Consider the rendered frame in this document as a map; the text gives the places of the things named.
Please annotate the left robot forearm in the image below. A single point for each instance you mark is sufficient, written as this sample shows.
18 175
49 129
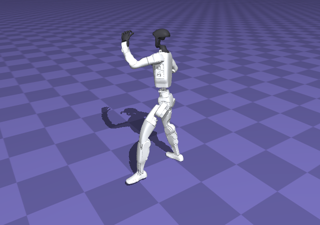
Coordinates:
127 54

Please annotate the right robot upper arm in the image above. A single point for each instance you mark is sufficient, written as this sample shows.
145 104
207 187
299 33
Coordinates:
174 66

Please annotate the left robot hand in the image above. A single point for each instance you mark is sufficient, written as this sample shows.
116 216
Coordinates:
126 36

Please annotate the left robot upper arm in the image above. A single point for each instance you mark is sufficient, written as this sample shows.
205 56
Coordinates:
153 59

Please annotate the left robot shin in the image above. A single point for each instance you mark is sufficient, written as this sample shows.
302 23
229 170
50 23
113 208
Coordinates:
142 155

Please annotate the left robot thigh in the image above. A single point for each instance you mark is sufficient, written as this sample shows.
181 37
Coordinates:
150 122

